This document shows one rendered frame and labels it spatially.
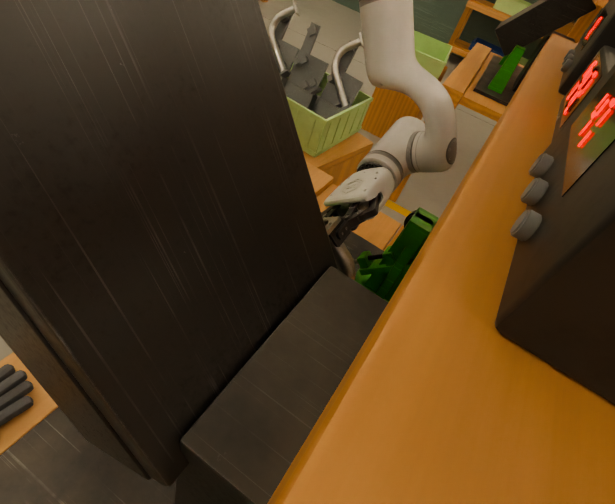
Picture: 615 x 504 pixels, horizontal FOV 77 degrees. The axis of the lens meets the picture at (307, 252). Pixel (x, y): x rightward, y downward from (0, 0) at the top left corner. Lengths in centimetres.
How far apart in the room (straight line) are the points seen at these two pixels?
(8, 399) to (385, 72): 82
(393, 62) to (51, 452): 84
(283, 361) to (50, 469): 45
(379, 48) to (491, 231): 60
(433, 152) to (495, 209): 53
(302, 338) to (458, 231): 33
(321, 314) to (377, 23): 49
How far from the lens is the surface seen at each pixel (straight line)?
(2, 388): 82
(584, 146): 19
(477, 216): 19
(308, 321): 49
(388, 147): 75
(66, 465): 77
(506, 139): 29
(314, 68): 189
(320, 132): 159
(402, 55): 76
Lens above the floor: 163
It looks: 44 degrees down
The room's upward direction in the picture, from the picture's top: 21 degrees clockwise
